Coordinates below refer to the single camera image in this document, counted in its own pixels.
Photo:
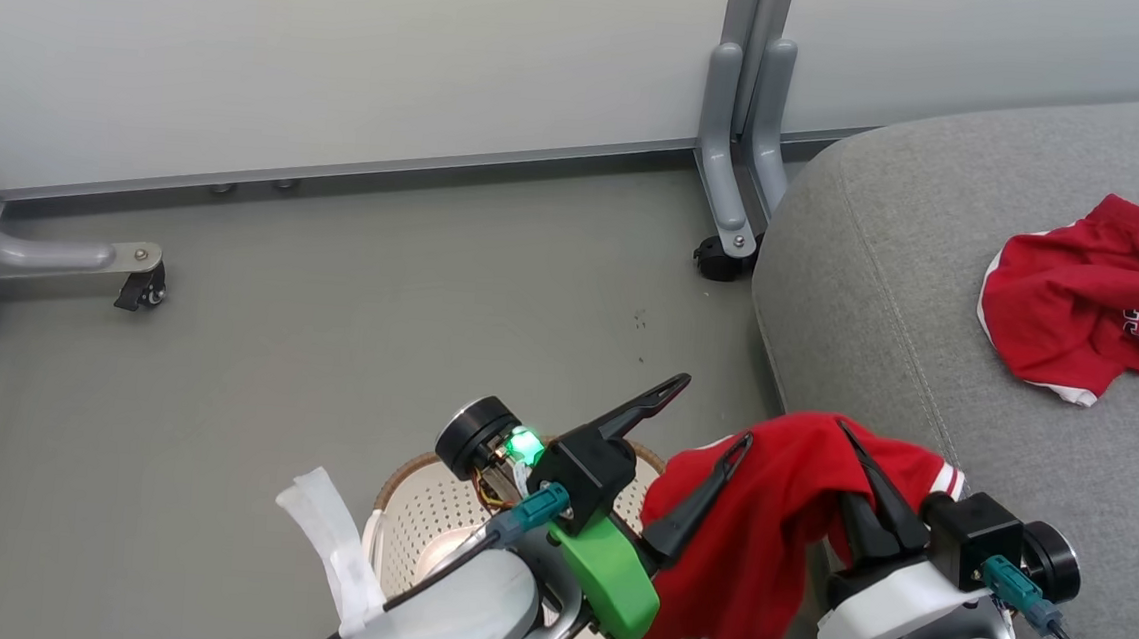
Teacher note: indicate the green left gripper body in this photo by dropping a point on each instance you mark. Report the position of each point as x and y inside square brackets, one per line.
[607, 578]

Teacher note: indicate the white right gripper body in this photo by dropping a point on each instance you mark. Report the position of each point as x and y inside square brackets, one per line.
[895, 603]

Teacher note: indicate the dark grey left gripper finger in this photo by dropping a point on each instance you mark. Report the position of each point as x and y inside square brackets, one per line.
[702, 504]
[628, 419]

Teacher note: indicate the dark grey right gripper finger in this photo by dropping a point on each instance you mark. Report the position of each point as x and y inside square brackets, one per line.
[888, 497]
[860, 535]

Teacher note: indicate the red jersey with striped trim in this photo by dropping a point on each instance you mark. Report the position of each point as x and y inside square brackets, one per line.
[765, 534]

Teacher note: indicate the red shorts with number print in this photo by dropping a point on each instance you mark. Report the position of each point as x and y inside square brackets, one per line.
[1062, 294]

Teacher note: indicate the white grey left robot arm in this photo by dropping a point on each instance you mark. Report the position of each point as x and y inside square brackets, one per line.
[469, 613]

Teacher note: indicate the grey fabric sofa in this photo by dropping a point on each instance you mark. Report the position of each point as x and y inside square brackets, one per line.
[883, 281]

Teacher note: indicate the all black caster wheel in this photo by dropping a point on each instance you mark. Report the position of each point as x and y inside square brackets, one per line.
[719, 260]

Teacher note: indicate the pink woven-rim laundry basket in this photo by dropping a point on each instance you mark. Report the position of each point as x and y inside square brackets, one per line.
[416, 509]

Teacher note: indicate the grey upright partition foot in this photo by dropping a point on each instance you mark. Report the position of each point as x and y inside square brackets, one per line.
[772, 123]
[717, 149]

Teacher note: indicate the small grey levelling foot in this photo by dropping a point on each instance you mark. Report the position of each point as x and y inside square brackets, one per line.
[223, 188]
[285, 183]

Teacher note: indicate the black caster with silver wheel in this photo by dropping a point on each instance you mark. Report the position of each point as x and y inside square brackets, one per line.
[143, 290]

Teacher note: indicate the long horizontal grey partition foot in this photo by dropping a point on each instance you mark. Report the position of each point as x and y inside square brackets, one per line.
[53, 253]

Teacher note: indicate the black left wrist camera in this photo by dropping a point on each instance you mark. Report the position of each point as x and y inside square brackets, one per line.
[589, 471]

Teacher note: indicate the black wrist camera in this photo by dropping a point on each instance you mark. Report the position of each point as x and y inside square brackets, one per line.
[976, 533]
[589, 471]

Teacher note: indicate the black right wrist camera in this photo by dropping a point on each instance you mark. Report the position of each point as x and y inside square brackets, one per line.
[976, 533]

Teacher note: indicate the short grey partition bottom rail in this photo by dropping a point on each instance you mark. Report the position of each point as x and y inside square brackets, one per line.
[828, 134]

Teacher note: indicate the long grey partition bottom rail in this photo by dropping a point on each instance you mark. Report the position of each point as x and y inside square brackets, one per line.
[339, 169]

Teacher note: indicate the grey upright partition post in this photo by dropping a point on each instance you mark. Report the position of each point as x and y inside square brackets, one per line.
[742, 31]
[778, 3]

